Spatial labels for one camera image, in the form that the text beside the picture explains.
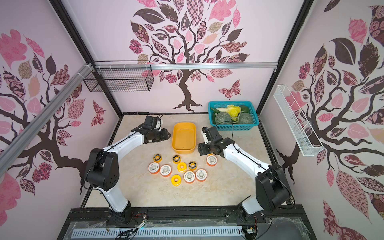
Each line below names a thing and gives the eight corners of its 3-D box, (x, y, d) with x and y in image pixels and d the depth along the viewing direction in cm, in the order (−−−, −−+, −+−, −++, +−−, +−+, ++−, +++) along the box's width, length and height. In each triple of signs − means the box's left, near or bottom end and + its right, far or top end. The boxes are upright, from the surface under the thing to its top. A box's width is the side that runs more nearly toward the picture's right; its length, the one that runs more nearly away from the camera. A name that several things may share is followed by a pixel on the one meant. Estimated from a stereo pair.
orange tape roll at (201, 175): (195, 181, 87) (195, 180, 85) (195, 170, 92) (195, 168, 90) (207, 181, 87) (207, 180, 85) (206, 170, 92) (206, 168, 90)
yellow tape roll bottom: (171, 186, 85) (170, 185, 84) (172, 176, 89) (171, 174, 88) (180, 186, 85) (180, 185, 84) (181, 176, 89) (181, 174, 88)
